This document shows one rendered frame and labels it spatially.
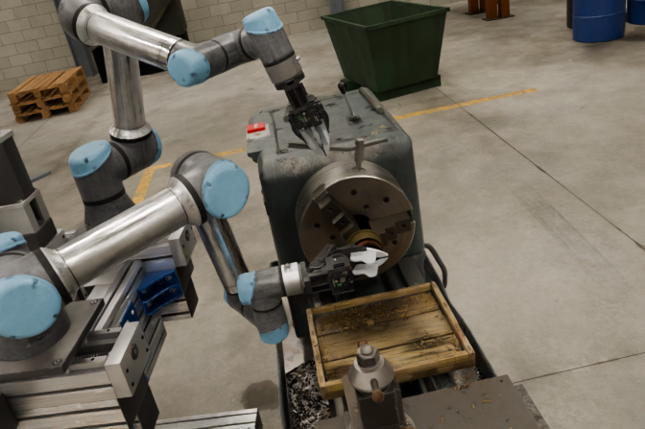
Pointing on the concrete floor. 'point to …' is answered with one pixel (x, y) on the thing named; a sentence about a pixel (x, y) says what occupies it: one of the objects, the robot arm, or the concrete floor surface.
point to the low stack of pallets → (49, 94)
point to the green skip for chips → (389, 46)
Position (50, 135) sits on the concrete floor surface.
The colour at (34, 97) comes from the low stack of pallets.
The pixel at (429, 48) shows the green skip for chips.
